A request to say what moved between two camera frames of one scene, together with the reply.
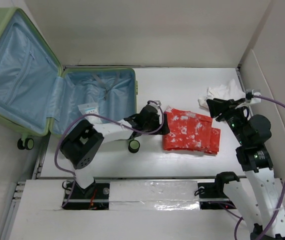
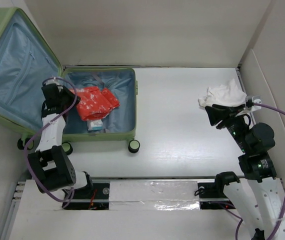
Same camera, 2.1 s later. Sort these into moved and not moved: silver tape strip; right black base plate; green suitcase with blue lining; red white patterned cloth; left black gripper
Moved: red white patterned cloth; left black gripper
Not moved: green suitcase with blue lining; silver tape strip; right black base plate
